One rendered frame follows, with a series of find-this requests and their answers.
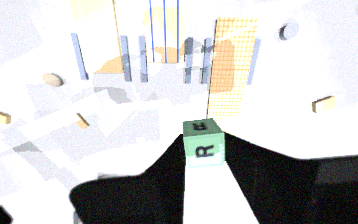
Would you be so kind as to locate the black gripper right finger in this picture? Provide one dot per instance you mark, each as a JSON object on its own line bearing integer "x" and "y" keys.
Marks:
{"x": 282, "y": 189}

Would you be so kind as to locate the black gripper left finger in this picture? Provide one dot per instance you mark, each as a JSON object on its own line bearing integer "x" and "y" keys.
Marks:
{"x": 159, "y": 190}

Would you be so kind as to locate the light green cube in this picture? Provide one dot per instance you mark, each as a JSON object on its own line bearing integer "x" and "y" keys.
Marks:
{"x": 204, "y": 143}

